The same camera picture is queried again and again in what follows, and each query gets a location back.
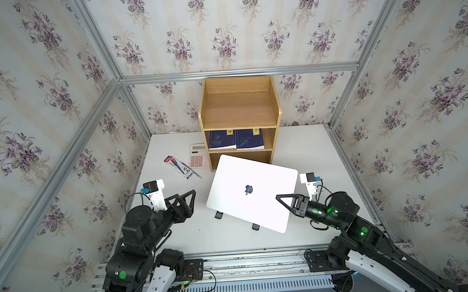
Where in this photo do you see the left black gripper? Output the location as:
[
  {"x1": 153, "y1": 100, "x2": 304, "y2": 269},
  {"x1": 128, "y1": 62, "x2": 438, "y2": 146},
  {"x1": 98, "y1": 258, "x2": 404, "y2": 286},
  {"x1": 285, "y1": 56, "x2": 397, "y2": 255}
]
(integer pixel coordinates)
[{"x1": 137, "y1": 190, "x2": 199, "y2": 256}]

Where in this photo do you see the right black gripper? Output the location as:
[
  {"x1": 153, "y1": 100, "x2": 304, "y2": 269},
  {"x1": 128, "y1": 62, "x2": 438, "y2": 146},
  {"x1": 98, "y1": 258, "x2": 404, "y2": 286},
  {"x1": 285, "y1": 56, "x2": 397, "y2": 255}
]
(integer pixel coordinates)
[{"x1": 276, "y1": 191, "x2": 344, "y2": 235}]

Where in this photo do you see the white laptop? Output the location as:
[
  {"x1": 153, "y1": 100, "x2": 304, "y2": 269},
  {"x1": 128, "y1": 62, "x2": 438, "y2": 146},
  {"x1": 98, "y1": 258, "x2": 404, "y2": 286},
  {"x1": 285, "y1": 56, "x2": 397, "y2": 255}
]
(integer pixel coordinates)
[{"x1": 207, "y1": 154, "x2": 298, "y2": 233}]

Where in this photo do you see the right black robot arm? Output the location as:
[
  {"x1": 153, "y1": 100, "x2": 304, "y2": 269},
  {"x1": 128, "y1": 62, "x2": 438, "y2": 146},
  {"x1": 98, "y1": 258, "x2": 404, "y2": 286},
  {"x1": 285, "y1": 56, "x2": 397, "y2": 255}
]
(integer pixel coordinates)
[{"x1": 276, "y1": 191, "x2": 468, "y2": 292}]

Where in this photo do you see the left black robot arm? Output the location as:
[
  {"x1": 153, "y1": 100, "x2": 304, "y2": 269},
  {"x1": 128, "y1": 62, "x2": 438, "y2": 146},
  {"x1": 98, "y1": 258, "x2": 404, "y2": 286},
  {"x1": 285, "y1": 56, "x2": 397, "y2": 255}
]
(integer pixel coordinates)
[{"x1": 103, "y1": 190, "x2": 196, "y2": 292}]

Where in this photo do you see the grey laptop stand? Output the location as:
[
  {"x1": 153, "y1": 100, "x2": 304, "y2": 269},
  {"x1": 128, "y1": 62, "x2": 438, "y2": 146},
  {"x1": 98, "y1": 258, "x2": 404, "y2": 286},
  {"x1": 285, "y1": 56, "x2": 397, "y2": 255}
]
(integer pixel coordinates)
[{"x1": 215, "y1": 211, "x2": 261, "y2": 231}]

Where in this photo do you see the pink calculator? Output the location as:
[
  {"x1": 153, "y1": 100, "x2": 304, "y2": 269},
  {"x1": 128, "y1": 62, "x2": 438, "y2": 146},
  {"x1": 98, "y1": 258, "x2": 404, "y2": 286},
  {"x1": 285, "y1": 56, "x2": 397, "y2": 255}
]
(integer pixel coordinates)
[{"x1": 189, "y1": 143, "x2": 210, "y2": 169}]

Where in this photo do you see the blue white pencil box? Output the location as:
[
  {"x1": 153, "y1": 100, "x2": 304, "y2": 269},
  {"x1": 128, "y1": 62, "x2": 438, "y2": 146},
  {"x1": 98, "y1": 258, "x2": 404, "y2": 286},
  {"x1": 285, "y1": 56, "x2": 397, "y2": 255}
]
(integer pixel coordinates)
[{"x1": 164, "y1": 156, "x2": 194, "y2": 180}]

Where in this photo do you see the left navy notebook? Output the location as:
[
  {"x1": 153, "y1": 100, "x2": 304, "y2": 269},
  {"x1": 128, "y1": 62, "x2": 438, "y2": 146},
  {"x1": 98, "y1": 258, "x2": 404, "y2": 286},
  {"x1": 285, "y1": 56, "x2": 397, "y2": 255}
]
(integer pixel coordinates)
[{"x1": 208, "y1": 130, "x2": 237, "y2": 150}]

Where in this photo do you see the navy notebook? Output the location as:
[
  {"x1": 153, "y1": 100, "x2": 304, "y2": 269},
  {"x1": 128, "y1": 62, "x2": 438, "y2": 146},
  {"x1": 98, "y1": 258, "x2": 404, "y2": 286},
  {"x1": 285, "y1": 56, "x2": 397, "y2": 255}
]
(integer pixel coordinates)
[
  {"x1": 208, "y1": 130, "x2": 237, "y2": 150},
  {"x1": 236, "y1": 129, "x2": 265, "y2": 150}
]

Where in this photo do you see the right navy notebook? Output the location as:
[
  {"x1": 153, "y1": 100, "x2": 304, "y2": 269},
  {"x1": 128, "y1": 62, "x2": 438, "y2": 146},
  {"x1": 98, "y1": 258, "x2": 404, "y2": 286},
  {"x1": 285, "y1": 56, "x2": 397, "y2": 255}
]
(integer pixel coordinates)
[{"x1": 236, "y1": 129, "x2": 265, "y2": 150}]

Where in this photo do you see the wooden shelf unit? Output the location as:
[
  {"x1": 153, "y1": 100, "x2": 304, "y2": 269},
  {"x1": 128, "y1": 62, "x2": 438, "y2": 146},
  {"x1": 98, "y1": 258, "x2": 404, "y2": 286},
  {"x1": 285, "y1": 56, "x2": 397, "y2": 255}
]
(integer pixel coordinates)
[{"x1": 198, "y1": 76, "x2": 282, "y2": 171}]

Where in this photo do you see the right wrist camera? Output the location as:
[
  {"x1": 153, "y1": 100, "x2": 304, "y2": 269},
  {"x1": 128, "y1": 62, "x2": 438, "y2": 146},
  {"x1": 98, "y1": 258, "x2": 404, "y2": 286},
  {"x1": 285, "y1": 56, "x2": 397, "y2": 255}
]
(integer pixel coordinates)
[{"x1": 299, "y1": 172, "x2": 323, "y2": 201}]

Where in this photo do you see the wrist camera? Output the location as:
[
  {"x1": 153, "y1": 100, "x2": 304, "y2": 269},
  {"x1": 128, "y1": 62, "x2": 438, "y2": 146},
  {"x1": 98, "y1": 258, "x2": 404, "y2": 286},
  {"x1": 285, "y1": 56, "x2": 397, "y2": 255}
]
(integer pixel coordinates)
[
  {"x1": 141, "y1": 179, "x2": 168, "y2": 212},
  {"x1": 299, "y1": 172, "x2": 323, "y2": 201}
]

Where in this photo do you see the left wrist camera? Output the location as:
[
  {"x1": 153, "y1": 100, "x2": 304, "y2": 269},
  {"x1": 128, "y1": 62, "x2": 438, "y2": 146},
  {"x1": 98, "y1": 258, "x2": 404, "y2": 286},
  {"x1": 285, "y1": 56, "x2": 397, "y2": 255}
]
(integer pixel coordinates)
[{"x1": 141, "y1": 179, "x2": 168, "y2": 212}]

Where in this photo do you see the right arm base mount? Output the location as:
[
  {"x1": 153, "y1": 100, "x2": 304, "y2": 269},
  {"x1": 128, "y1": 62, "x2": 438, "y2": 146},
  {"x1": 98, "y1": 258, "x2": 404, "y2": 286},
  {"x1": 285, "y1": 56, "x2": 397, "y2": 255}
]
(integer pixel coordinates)
[{"x1": 303, "y1": 237, "x2": 355, "y2": 292}]

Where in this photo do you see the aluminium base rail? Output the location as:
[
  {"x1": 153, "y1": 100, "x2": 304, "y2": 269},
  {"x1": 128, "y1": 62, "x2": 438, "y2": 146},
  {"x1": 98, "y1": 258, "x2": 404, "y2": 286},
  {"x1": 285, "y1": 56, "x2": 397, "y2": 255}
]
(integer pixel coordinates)
[{"x1": 80, "y1": 239, "x2": 421, "y2": 292}]

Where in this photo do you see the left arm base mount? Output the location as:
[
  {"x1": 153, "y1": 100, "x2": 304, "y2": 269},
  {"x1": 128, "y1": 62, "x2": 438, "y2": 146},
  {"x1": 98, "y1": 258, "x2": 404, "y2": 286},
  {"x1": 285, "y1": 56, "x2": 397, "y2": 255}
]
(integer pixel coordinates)
[{"x1": 152, "y1": 248, "x2": 204, "y2": 292}]

